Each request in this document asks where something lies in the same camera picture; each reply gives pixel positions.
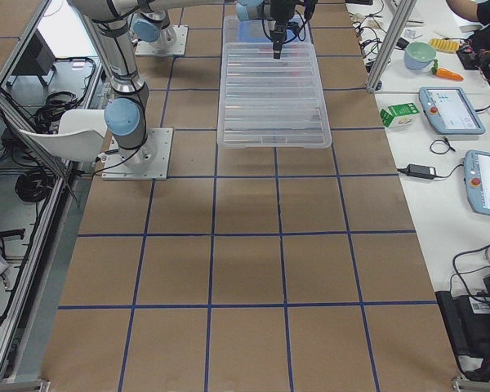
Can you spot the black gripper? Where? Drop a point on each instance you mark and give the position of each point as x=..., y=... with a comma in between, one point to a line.
x=277, y=15

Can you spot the clear plastic box lid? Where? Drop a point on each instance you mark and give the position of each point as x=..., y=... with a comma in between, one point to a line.
x=269, y=102

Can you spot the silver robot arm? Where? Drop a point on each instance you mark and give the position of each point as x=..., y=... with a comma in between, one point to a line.
x=125, y=115
x=246, y=10

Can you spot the clear plastic storage box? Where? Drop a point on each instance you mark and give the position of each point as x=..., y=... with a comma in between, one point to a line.
x=231, y=26

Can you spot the green bowl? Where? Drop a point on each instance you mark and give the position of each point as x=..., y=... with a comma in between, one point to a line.
x=418, y=55

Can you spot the green white carton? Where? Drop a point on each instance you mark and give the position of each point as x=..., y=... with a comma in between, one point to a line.
x=399, y=115

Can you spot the toy carrot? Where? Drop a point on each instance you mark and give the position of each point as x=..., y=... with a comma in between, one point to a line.
x=445, y=73

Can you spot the yellow toy corn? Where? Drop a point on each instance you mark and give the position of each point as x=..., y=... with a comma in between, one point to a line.
x=445, y=45

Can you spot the teach pendant tablet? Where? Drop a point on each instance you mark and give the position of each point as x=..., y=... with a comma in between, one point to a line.
x=477, y=180
x=449, y=111

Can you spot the black power adapter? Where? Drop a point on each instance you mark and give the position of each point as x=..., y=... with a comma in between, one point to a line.
x=418, y=171

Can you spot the white chair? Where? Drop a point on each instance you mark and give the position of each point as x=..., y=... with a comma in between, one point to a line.
x=80, y=135

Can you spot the aluminium frame post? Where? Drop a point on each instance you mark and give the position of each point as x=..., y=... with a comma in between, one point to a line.
x=394, y=31

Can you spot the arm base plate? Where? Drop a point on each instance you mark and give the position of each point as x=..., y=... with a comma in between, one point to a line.
x=153, y=41
x=150, y=162

